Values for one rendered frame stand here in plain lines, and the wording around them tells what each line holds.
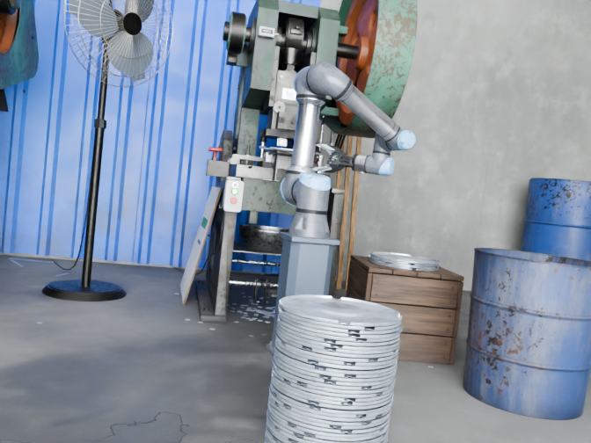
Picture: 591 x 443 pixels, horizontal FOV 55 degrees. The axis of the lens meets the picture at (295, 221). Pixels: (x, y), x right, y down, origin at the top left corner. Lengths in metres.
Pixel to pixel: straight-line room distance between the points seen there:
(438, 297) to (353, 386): 1.06
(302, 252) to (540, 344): 0.82
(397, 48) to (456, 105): 1.90
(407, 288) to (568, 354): 0.63
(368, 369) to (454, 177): 3.26
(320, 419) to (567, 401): 0.95
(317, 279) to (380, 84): 0.99
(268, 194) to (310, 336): 1.41
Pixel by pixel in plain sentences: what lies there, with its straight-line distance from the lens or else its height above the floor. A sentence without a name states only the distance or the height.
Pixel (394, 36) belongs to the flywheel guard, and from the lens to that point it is 2.62.
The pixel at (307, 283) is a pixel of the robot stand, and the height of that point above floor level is 0.29.
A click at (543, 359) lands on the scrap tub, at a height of 0.18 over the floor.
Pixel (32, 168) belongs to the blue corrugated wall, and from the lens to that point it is 4.01.
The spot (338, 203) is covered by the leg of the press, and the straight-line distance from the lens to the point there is 2.59.
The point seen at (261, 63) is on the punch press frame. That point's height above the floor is 1.18.
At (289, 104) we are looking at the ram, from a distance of 2.77.
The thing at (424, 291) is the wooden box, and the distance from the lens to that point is 2.27.
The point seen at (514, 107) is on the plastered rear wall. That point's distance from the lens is 4.69.
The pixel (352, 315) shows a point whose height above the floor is 0.34.
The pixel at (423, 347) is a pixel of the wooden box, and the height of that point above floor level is 0.06.
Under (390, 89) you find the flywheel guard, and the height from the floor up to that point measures 1.11.
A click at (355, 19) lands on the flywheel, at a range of 3.23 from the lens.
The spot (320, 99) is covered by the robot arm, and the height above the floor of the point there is 0.96.
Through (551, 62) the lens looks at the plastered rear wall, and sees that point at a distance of 4.91.
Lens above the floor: 0.61
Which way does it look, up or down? 3 degrees down
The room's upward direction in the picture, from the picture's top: 6 degrees clockwise
